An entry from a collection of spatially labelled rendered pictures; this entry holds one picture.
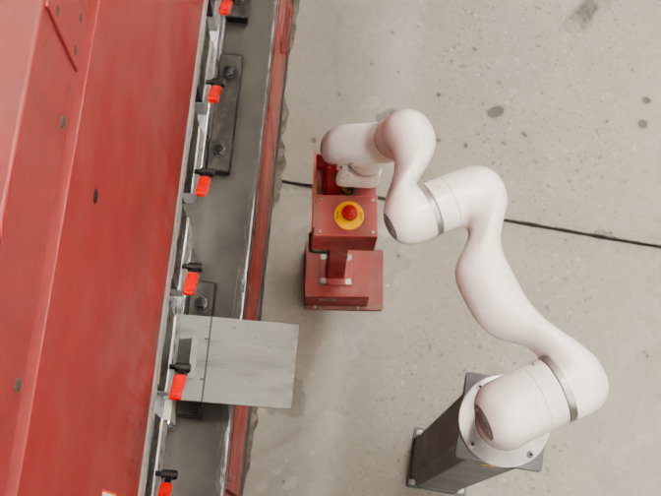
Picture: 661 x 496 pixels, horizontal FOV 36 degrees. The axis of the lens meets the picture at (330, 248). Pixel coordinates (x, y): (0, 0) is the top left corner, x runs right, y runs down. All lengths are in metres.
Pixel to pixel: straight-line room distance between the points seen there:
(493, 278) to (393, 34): 1.87
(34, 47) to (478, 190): 1.08
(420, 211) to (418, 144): 0.13
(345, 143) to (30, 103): 1.31
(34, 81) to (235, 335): 1.29
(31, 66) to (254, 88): 1.58
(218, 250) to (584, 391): 0.95
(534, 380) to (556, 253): 1.61
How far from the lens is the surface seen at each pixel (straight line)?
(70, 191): 1.13
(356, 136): 2.14
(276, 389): 2.12
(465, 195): 1.83
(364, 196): 2.46
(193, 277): 1.96
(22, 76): 0.91
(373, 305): 3.18
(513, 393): 1.73
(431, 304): 3.21
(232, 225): 2.33
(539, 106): 3.50
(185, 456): 2.24
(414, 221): 1.81
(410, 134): 1.87
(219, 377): 2.13
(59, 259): 1.11
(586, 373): 1.76
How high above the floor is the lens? 3.09
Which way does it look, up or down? 73 degrees down
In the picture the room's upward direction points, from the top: 6 degrees clockwise
